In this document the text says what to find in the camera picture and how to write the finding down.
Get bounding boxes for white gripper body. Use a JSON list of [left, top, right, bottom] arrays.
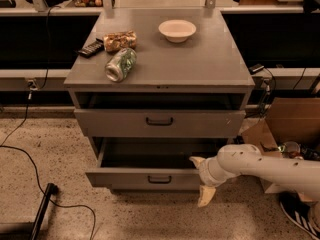
[[198, 157, 235, 187]]

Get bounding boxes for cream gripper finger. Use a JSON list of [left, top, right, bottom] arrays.
[[189, 156, 204, 168], [197, 185, 216, 208]]

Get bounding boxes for grey drawer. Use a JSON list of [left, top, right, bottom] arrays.
[[74, 109, 245, 138], [86, 137, 227, 192]]

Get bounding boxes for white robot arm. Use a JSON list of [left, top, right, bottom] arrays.
[[189, 144, 320, 207]]

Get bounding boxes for grey drawer cabinet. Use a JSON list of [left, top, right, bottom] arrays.
[[63, 7, 256, 195]]

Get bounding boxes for grey top drawer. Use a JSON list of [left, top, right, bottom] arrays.
[[74, 109, 245, 138]]

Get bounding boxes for black flat object on floor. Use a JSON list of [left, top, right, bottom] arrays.
[[234, 136, 245, 144]]

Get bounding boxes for cans in cardboard box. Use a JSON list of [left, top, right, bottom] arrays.
[[279, 141, 320, 161]]

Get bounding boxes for black striped sneaker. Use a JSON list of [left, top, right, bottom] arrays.
[[279, 192, 320, 240]]

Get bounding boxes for cardboard box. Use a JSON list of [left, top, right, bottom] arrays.
[[242, 98, 320, 201]]

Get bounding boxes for small black device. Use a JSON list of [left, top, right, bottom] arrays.
[[248, 64, 264, 75]]

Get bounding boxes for green soda can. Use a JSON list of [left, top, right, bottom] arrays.
[[105, 48, 137, 82]]

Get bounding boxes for white bowl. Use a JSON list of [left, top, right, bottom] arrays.
[[158, 20, 197, 43]]

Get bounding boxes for brown snack bag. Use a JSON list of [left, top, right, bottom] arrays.
[[103, 30, 137, 53]]

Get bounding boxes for black stand leg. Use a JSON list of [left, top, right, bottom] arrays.
[[28, 183, 58, 240]]

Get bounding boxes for black remote control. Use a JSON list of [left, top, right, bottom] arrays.
[[77, 39, 104, 58]]

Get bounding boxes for black floor cable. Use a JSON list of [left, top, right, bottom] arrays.
[[0, 3, 98, 240]]

